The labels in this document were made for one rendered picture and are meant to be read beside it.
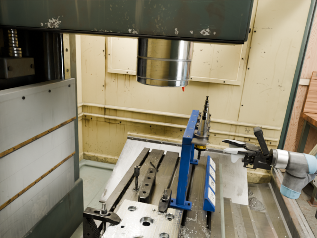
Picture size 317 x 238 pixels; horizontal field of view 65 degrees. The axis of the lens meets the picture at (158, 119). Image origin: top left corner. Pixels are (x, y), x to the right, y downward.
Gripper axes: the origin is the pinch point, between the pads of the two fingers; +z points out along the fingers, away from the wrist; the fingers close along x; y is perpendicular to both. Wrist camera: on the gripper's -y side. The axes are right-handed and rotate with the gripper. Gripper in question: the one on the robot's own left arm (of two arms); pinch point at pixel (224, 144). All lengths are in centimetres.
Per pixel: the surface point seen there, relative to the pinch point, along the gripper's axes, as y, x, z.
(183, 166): 10.3, -7.0, 15.3
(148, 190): 24.0, -8.8, 28.7
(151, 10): -45, -42, 26
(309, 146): 73, 237, -130
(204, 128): -5.8, -1.6, 9.1
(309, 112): 26, 228, -115
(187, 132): -2.6, -0.6, 15.8
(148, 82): -28, -37, 26
